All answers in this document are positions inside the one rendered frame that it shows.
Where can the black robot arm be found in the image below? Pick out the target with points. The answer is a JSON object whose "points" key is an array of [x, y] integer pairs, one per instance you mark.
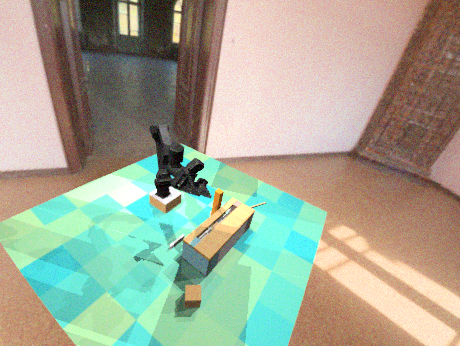
{"points": [[169, 155]]}

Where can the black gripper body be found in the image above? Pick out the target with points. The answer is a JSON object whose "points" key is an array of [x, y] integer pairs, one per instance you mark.
{"points": [[179, 175]]}

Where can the orange rectangular bar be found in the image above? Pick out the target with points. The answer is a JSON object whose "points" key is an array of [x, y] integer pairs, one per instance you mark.
{"points": [[217, 201]]}

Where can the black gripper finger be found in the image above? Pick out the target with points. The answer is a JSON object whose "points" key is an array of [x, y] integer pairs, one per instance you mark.
{"points": [[204, 191], [187, 186]]}

